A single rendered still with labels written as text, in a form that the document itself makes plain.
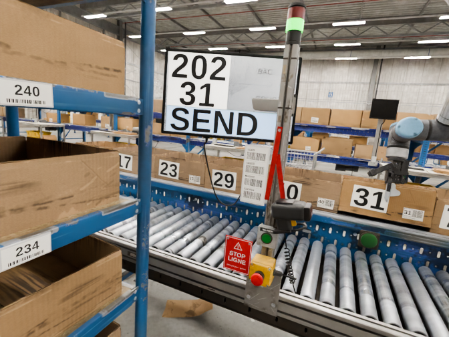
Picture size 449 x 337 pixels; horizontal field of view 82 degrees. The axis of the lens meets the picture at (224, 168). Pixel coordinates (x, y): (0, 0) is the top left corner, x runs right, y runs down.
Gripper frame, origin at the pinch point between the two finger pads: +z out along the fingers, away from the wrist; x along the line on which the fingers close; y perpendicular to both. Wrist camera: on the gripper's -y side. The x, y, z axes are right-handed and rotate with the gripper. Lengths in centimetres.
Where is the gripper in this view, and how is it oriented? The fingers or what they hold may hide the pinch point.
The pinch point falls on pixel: (385, 198)
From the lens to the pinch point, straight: 147.9
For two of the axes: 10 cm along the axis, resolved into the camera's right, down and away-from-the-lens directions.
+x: 3.7, 1.0, 9.2
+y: 9.1, 1.4, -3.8
